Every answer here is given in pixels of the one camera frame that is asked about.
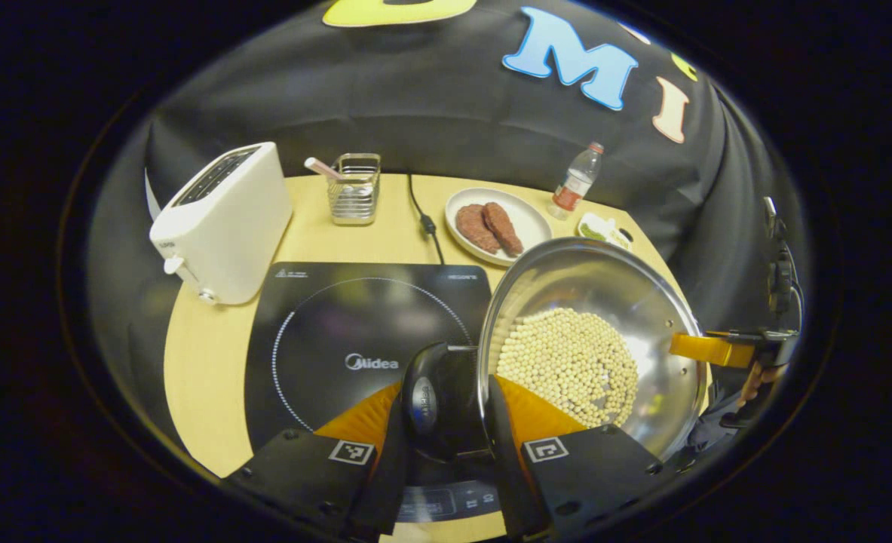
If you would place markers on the black induction cooktop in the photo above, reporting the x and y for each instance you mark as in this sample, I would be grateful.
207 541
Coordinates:
325 324

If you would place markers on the brown meat slice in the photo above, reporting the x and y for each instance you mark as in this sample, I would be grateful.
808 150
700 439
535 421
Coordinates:
503 228
476 228

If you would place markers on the clear plastic water bottle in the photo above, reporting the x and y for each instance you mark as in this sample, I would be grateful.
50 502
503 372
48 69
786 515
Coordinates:
575 185

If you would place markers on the white toaster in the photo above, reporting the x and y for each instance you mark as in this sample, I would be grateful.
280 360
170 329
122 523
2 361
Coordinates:
227 226

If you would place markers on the pile of yellow soybeans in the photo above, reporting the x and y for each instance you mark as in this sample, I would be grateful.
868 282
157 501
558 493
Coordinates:
566 362

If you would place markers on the white round plate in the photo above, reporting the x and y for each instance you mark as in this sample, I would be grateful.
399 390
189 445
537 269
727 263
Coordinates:
532 219

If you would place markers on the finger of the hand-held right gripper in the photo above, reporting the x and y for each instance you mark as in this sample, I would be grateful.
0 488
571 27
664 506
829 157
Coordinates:
706 349

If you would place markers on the white divided bean dish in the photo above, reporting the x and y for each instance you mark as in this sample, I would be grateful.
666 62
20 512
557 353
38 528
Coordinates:
604 230

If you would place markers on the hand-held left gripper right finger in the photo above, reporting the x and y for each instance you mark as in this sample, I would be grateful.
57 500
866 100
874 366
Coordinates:
510 467

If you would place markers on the black backdrop cloth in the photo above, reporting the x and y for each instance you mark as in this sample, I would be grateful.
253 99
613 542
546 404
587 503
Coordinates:
385 98

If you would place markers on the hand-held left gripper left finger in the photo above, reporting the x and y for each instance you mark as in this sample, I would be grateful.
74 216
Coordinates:
389 483

